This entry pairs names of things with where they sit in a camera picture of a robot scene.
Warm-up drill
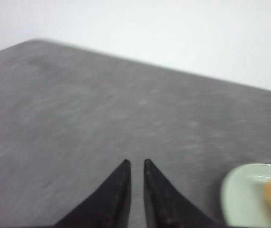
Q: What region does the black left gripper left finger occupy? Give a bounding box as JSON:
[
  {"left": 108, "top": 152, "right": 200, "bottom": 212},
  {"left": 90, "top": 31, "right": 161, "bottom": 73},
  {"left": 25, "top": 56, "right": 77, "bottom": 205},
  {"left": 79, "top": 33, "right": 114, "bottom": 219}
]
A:
[{"left": 54, "top": 159, "right": 131, "bottom": 228}]

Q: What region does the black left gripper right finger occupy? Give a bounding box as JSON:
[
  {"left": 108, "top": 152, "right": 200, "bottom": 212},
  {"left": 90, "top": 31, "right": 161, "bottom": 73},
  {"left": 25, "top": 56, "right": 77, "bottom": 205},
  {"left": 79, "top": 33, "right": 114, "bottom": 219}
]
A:
[{"left": 144, "top": 159, "right": 218, "bottom": 228}]

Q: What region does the light green oval plate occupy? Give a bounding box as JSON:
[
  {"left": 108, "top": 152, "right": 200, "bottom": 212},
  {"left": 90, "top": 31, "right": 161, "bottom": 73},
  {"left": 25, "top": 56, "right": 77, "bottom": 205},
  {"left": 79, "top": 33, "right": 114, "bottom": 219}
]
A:
[{"left": 220, "top": 163, "right": 271, "bottom": 228}]

